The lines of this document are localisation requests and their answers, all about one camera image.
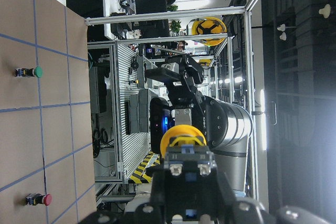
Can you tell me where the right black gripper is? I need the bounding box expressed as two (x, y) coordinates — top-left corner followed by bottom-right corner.
(145, 54), (218, 140)

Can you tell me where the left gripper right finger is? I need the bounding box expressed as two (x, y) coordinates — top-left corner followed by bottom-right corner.
(209, 168), (329, 223)

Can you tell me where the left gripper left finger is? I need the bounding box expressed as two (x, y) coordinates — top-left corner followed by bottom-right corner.
(80, 167), (171, 223)

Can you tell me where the yellow push button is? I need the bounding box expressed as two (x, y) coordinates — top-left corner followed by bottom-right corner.
(160, 124), (217, 183)

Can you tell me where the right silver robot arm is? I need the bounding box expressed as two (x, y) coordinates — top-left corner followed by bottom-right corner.
(144, 54), (253, 193)

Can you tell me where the red push button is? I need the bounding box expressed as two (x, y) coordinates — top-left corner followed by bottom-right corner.
(25, 194), (53, 206)

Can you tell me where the green push button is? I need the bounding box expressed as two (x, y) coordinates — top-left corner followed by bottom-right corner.
(15, 66), (43, 78)

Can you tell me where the yellow hard hat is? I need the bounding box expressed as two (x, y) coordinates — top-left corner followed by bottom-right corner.
(191, 17), (227, 46)

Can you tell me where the black monitor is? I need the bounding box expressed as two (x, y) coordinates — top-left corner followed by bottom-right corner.
(135, 0), (167, 14)

